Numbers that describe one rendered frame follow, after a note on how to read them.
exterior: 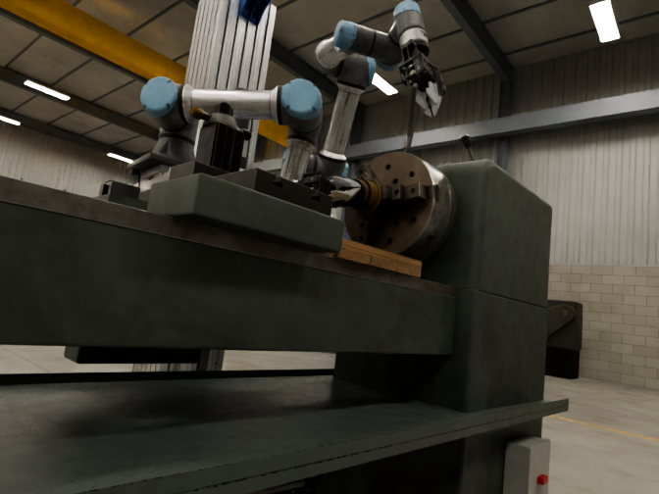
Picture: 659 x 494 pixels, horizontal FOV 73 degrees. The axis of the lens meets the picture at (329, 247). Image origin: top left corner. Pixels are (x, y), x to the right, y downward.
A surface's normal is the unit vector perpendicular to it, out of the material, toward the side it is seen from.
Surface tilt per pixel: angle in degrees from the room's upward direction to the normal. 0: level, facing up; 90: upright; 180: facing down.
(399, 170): 90
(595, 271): 90
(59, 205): 90
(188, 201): 90
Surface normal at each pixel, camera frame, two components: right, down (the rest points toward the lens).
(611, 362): -0.64, -0.18
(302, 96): 0.12, -0.13
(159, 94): -0.15, -0.15
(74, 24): 0.76, 0.00
